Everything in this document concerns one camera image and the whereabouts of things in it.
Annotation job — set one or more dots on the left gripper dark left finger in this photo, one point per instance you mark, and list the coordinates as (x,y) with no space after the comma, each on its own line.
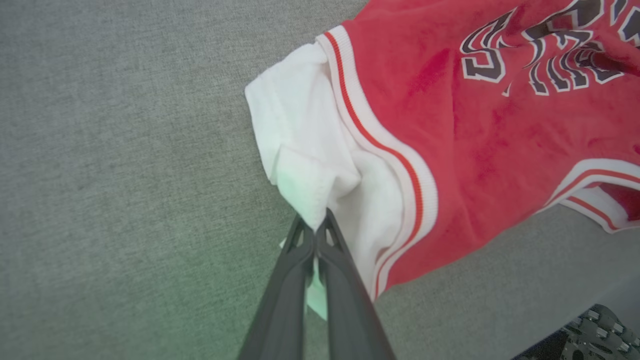
(282,310)

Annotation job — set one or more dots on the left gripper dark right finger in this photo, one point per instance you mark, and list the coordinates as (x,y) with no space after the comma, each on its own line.
(350,310)

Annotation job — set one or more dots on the red and white jersey garment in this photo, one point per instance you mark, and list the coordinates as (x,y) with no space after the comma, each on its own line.
(450,150)

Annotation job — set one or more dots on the black bolted robot base part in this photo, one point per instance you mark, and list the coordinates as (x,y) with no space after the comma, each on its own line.
(595,335)

